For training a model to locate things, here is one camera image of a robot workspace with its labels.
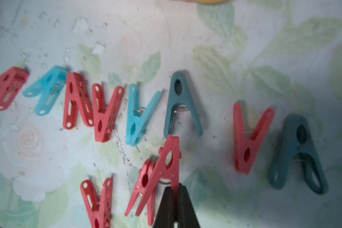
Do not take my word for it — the red clothespin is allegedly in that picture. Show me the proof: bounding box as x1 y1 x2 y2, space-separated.
125 159 156 226
135 135 182 216
63 72 94 130
80 177 113 228
0 66 29 111
92 84 124 143
233 102 275 175

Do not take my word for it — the light blue clothespin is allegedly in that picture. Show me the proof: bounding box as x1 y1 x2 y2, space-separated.
126 84 162 146

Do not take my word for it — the yellow storage box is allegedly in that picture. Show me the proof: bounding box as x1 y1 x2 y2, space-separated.
196 0 228 4

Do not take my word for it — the teal clothespin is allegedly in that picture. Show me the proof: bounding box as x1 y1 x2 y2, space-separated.
163 71 203 139
22 66 68 116
268 114 329 195

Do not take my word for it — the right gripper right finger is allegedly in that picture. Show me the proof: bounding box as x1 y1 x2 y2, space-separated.
177 184 200 228

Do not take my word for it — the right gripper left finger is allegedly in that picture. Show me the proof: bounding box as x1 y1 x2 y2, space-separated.
153 187 176 228

